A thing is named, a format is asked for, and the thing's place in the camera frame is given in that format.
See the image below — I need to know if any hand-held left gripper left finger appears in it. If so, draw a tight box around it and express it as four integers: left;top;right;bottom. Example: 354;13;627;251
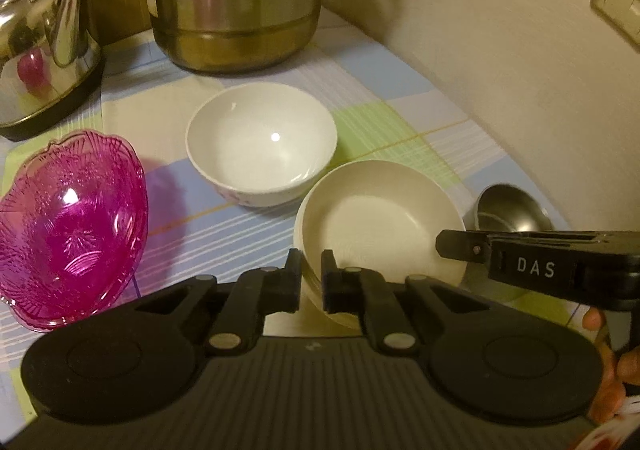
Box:
125;248;304;356

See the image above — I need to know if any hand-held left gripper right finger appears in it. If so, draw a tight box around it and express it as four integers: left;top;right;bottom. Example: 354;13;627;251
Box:
320;249;501;356

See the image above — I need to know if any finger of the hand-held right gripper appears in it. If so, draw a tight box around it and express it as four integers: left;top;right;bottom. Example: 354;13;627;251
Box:
434;229;494;264

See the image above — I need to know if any stainless steel bowl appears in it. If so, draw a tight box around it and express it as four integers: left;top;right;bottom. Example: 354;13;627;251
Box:
460;183;552;301

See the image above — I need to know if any cream plastic bowl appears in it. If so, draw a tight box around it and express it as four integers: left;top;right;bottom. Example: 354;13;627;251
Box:
293;160;469;331

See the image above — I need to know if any small pink glass plate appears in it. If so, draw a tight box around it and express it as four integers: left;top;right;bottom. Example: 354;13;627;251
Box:
0;129;150;321

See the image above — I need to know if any person's right hand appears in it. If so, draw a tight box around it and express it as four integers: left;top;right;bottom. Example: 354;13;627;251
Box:
582;307;640;424

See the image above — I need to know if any white ceramic bowl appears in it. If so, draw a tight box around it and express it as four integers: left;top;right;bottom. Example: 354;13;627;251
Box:
185;82;339;209

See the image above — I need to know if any red and white cloth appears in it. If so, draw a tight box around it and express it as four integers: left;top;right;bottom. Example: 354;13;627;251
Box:
574;395;640;450

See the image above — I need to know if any stainless steel steamer pot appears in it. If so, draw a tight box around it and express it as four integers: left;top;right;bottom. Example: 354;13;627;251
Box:
99;0;377;76

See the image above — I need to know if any stainless steel kettle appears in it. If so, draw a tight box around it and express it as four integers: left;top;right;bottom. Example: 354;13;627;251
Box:
0;0;107;142

